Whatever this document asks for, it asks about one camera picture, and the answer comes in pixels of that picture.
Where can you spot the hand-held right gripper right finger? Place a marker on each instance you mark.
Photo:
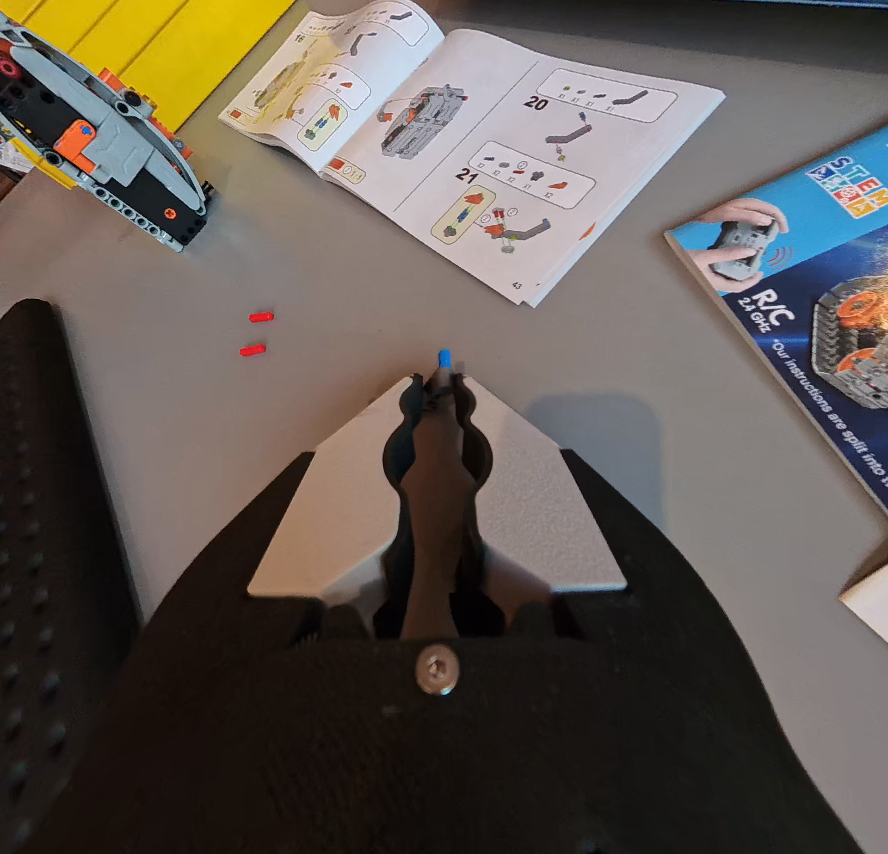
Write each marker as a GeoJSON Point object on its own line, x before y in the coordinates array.
{"type": "Point", "coordinates": [548, 521]}

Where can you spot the grey toy robot model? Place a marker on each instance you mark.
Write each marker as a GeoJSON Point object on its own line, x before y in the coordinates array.
{"type": "Point", "coordinates": [118, 153]}

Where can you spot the sticker sheet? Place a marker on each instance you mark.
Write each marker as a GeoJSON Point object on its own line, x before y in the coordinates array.
{"type": "Point", "coordinates": [871, 604]}

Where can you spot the yellow plastic bin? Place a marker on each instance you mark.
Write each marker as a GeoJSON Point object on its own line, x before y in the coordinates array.
{"type": "Point", "coordinates": [173, 22]}

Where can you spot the open instruction booklet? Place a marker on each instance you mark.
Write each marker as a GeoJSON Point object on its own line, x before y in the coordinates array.
{"type": "Point", "coordinates": [485, 146]}

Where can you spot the black perforated panel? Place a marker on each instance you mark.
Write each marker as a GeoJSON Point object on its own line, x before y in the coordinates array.
{"type": "Point", "coordinates": [55, 521]}

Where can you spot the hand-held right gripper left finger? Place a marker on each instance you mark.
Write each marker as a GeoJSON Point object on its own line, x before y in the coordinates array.
{"type": "Point", "coordinates": [326, 521]}

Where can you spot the small blue booklet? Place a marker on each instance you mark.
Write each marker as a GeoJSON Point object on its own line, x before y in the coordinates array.
{"type": "Point", "coordinates": [818, 299]}

